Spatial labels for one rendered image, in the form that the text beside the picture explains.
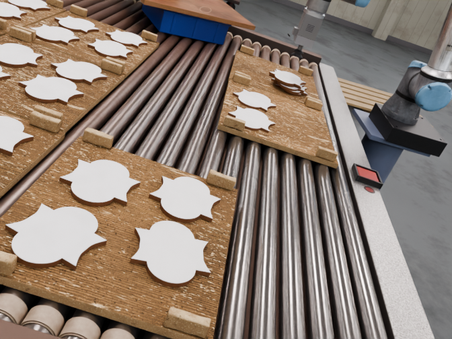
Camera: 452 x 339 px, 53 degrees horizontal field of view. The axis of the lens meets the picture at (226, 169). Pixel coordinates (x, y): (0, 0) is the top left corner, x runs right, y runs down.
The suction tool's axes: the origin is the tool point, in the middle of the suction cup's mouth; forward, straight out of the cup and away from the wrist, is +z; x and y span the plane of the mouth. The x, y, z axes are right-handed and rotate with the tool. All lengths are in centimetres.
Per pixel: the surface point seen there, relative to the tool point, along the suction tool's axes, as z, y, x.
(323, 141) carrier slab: 12.6, 39.6, 11.3
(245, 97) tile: 11.7, 27.4, -14.3
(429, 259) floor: 107, -68, 137
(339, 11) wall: 81, -961, 198
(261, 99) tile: 11.7, 24.2, -8.9
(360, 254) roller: 14, 89, 14
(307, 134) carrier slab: 12.6, 38.8, 5.9
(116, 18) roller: 14, -22, -71
